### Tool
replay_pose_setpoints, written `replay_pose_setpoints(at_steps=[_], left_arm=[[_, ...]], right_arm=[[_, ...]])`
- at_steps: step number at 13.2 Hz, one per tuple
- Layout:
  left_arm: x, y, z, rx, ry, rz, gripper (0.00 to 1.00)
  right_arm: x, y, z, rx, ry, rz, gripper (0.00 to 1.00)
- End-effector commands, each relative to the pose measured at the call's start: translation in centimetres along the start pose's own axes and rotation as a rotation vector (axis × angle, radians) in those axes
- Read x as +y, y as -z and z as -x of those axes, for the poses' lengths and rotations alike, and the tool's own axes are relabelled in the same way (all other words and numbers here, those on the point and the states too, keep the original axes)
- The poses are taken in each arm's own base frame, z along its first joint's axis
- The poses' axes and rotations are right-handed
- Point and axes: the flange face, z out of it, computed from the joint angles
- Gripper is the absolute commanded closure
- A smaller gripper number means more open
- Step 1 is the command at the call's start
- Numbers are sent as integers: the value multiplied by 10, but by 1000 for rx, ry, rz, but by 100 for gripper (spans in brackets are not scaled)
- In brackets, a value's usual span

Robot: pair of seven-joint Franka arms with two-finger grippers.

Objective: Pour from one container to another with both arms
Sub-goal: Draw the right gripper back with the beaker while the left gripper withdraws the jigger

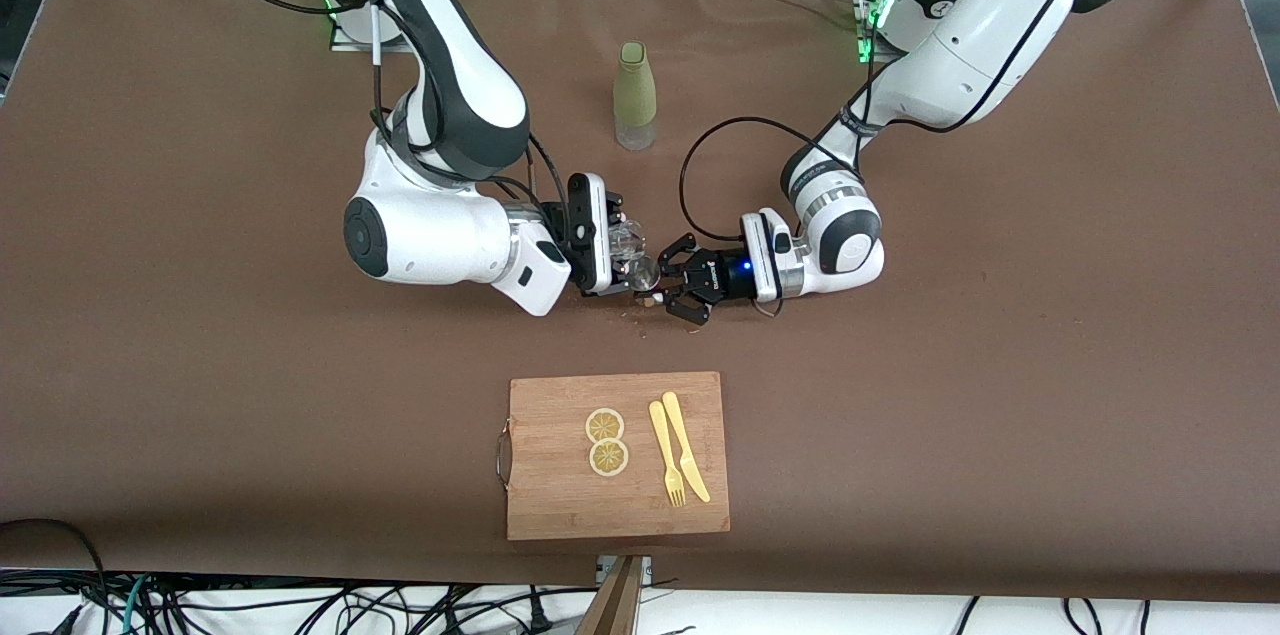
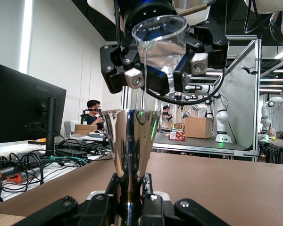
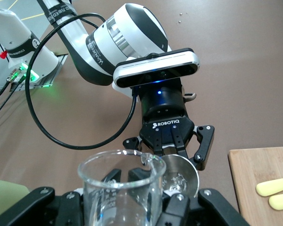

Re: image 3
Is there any green sleeved glass bottle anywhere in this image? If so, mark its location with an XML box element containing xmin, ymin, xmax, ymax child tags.
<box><xmin>0</xmin><ymin>178</ymin><xmax>30</xmax><ymax>226</ymax></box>

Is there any yellow plastic knife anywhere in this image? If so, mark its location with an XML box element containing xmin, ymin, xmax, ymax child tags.
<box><xmin>256</xmin><ymin>176</ymin><xmax>283</xmax><ymax>197</ymax></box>

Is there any brown table cover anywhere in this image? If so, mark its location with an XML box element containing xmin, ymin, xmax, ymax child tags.
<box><xmin>0</xmin><ymin>0</ymin><xmax>283</xmax><ymax>226</ymax></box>

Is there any black base cable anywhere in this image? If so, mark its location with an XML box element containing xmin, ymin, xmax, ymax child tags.
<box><xmin>0</xmin><ymin>75</ymin><xmax>27</xmax><ymax>123</ymax></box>
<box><xmin>0</xmin><ymin>68</ymin><xmax>23</xmax><ymax>106</ymax></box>

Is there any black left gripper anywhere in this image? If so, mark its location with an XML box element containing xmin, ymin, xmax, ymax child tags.
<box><xmin>122</xmin><ymin>80</ymin><xmax>215</xmax><ymax>171</ymax></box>

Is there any clear glass measuring cup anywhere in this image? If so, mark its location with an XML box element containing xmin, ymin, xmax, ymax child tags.
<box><xmin>77</xmin><ymin>149</ymin><xmax>167</xmax><ymax>226</ymax></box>

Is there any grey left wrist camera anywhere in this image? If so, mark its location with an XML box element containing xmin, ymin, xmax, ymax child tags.
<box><xmin>112</xmin><ymin>48</ymin><xmax>200</xmax><ymax>91</ymax></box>

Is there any wooden cutting board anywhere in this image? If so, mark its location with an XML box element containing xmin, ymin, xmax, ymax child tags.
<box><xmin>227</xmin><ymin>146</ymin><xmax>283</xmax><ymax>226</ymax></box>

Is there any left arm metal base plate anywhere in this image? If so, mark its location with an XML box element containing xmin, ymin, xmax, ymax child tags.
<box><xmin>10</xmin><ymin>53</ymin><xmax>69</xmax><ymax>91</ymax></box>

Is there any steel double jigger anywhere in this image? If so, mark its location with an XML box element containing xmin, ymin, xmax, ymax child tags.
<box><xmin>160</xmin><ymin>154</ymin><xmax>200</xmax><ymax>200</ymax></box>

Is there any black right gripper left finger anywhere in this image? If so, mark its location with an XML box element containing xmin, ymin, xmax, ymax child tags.
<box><xmin>3</xmin><ymin>168</ymin><xmax>122</xmax><ymax>226</ymax></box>

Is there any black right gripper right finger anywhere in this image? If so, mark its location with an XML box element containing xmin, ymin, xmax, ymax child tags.
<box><xmin>128</xmin><ymin>168</ymin><xmax>250</xmax><ymax>226</ymax></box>

